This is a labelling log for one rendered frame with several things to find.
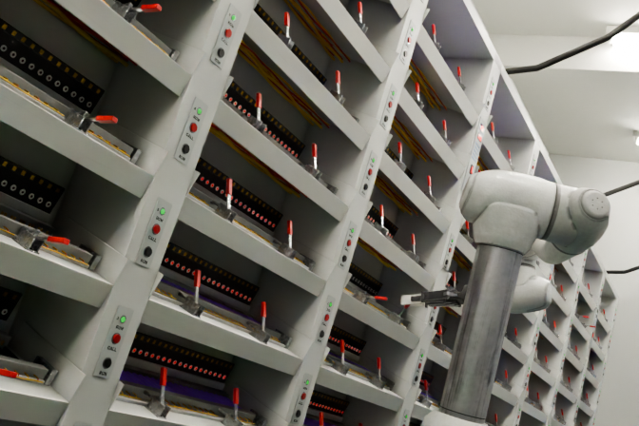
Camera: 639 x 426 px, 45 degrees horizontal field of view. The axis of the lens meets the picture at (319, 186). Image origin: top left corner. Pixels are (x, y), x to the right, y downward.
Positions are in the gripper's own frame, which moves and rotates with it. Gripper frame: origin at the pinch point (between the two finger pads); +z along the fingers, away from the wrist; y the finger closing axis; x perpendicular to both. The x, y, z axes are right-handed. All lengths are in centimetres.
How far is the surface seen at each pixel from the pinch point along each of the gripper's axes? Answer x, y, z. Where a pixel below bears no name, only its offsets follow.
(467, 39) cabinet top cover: 93, 5, -16
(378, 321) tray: -9.8, -14.8, 4.8
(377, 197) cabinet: 35.6, 0.2, 13.1
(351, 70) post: 52, -52, 0
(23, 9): 16, -145, 18
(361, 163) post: 24, -52, -4
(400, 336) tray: -10.2, 3.6, 5.0
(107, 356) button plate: -38, -118, 11
